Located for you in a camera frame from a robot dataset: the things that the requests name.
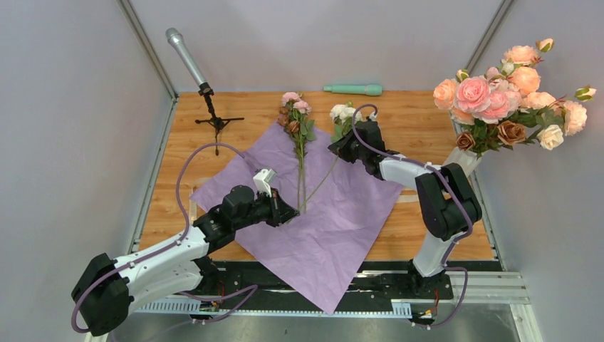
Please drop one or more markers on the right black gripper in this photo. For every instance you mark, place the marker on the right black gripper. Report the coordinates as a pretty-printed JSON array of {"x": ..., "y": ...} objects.
[{"x": 342, "y": 147}]

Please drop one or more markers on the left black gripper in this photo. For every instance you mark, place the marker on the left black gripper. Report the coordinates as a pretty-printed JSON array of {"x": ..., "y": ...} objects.
[{"x": 280, "y": 211}]

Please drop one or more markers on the cream white rose stem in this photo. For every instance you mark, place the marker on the cream white rose stem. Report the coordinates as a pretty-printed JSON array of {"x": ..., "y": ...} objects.
[{"x": 342, "y": 117}]

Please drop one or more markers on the pink and purple wrapping paper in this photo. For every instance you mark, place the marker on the pink and purple wrapping paper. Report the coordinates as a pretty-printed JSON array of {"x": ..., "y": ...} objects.
[{"x": 317, "y": 257}]

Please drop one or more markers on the pink flower bouquet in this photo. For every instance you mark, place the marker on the pink flower bouquet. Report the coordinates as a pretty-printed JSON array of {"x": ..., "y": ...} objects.
[{"x": 294, "y": 118}]

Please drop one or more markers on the brown rose stem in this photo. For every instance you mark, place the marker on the brown rose stem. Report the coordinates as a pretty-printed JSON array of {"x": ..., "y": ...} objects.
[{"x": 482, "y": 137}]

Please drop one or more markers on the large pink rose stem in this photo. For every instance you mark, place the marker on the large pink rose stem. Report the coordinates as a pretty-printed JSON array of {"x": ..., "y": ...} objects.
[{"x": 489, "y": 98}]

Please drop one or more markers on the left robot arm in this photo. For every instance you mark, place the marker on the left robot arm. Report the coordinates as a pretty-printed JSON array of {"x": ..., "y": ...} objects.
[{"x": 109, "y": 290}]

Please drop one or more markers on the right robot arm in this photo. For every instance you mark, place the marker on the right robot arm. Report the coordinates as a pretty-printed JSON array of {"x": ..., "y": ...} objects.
[{"x": 447, "y": 201}]

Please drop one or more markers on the white ribbed vase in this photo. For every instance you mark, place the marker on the white ribbed vase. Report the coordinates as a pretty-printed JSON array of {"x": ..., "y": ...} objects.
[{"x": 467, "y": 160}]

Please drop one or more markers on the peach artificial roses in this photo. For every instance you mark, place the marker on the peach artificial roses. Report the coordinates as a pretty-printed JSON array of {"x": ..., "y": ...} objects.
[{"x": 538, "y": 109}]

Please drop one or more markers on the silver microphone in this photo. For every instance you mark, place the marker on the silver microphone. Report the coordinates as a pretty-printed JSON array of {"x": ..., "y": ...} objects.
[{"x": 176, "y": 40}]

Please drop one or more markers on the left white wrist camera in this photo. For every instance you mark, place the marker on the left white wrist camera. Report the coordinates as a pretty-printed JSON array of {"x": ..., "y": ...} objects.
[{"x": 262, "y": 180}]

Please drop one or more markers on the teal cylindrical handle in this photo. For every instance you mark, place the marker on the teal cylindrical handle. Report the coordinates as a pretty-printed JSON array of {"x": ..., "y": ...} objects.
[{"x": 368, "y": 90}]

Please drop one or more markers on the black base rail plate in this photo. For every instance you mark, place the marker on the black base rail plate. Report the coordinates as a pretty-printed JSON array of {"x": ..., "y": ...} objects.
[{"x": 388, "y": 278}]

